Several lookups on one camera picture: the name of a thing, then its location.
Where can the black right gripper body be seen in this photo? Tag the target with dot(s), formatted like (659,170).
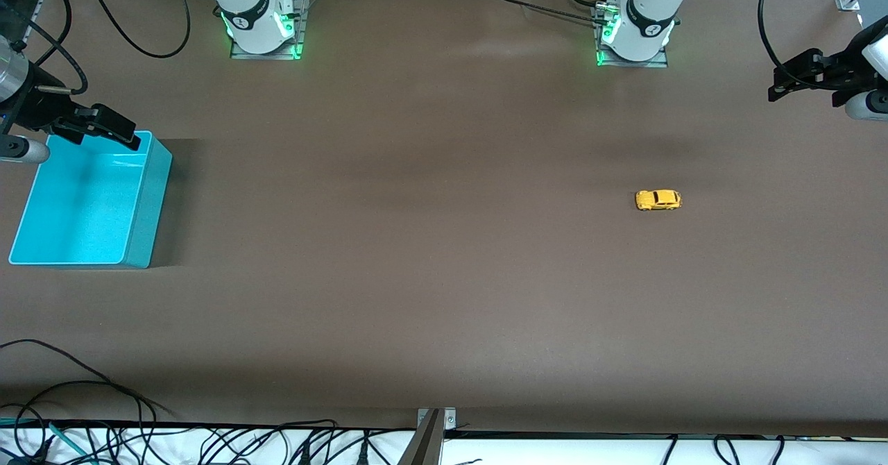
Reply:
(36,106)

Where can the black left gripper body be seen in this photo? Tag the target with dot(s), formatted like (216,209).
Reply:
(841,74)

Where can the yellow beetle toy car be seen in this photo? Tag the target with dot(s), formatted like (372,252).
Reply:
(658,200)

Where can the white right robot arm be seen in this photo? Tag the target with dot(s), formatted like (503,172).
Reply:
(250,14)

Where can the turquoise plastic bin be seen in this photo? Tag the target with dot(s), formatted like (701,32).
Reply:
(83,208)

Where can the brown table cover sheet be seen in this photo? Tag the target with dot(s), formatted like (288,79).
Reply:
(444,243)

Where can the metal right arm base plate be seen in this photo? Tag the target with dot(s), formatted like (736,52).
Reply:
(267,53)

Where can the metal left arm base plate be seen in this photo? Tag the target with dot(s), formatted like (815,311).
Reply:
(631,64)

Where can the grey metal stand post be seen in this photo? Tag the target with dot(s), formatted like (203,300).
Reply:
(424,444)

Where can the metal table edge bracket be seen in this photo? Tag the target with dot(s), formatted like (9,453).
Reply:
(449,418)

